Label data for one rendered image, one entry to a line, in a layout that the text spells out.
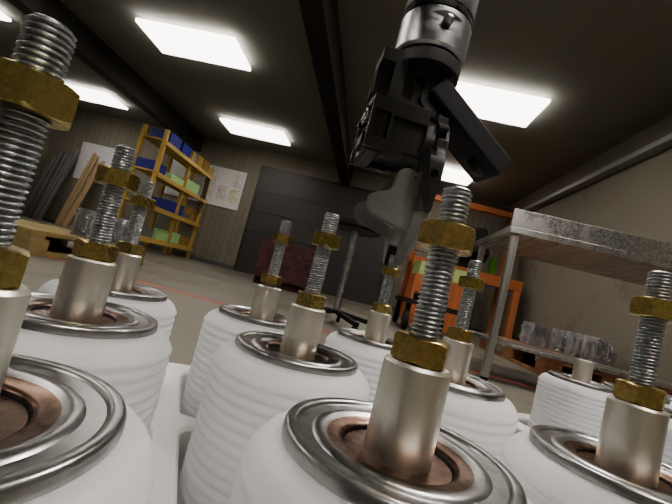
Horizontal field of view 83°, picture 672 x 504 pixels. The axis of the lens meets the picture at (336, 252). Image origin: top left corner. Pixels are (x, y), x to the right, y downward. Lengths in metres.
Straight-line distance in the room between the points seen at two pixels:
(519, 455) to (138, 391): 0.17
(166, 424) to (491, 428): 0.21
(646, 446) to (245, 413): 0.17
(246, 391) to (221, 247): 8.39
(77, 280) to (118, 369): 0.05
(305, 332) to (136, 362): 0.09
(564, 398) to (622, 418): 0.36
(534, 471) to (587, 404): 0.38
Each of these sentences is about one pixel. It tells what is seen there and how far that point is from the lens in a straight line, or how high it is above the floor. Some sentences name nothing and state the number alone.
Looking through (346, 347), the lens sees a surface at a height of 0.24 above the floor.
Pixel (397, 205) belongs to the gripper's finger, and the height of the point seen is 0.38.
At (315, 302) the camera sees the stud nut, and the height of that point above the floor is 0.28.
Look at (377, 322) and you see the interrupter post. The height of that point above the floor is 0.27.
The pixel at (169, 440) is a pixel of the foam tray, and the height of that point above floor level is 0.18.
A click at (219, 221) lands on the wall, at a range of 8.68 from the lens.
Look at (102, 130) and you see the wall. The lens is 10.58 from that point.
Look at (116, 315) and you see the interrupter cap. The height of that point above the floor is 0.25.
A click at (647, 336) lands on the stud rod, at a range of 0.22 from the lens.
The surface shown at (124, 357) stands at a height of 0.25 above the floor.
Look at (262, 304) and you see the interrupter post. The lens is 0.34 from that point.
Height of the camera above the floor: 0.30
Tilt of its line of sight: 4 degrees up
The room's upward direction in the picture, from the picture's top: 14 degrees clockwise
